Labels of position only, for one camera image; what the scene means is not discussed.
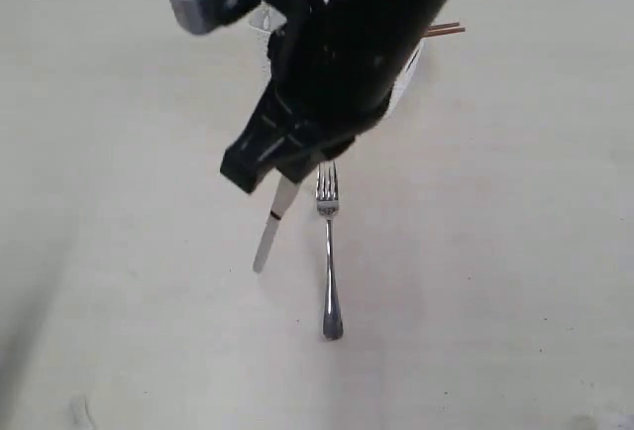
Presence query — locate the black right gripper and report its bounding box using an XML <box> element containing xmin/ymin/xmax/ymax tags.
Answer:
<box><xmin>220</xmin><ymin>0</ymin><xmax>448</xmax><ymax>193</ymax></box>

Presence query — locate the silver fork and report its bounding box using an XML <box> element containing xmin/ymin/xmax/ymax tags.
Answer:
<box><xmin>316</xmin><ymin>161</ymin><xmax>344</xmax><ymax>341</ymax></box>

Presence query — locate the silver table knife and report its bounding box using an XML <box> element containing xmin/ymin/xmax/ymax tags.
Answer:
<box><xmin>253</xmin><ymin>175</ymin><xmax>299</xmax><ymax>273</ymax></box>

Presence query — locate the white perforated plastic basket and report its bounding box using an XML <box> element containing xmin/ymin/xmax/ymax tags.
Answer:
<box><xmin>248</xmin><ymin>3</ymin><xmax>425</xmax><ymax>117</ymax></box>

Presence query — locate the lower brown wooden chopstick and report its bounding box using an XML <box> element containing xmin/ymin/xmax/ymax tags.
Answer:
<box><xmin>423</xmin><ymin>27</ymin><xmax>466</xmax><ymax>39</ymax></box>

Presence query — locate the brown wooden chopstick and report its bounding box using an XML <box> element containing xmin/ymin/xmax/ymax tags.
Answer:
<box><xmin>428</xmin><ymin>22</ymin><xmax>461</xmax><ymax>32</ymax></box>
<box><xmin>423</xmin><ymin>27</ymin><xmax>466</xmax><ymax>39</ymax></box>

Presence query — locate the upper brown wooden chopstick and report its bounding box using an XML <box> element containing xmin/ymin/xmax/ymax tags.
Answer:
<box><xmin>428</xmin><ymin>22</ymin><xmax>461</xmax><ymax>32</ymax></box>

